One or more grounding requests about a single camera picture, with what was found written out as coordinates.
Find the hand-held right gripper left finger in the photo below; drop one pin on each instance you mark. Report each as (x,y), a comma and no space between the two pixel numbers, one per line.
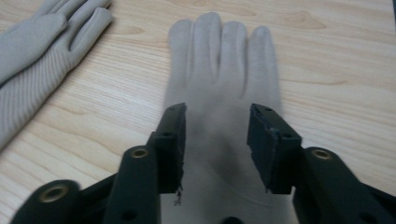
(171,149)

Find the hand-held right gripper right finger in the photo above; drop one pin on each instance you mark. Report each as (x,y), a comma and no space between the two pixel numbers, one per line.
(274,149)

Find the beige glove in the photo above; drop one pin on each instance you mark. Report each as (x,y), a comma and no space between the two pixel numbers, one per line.
(218,62)
(31,62)

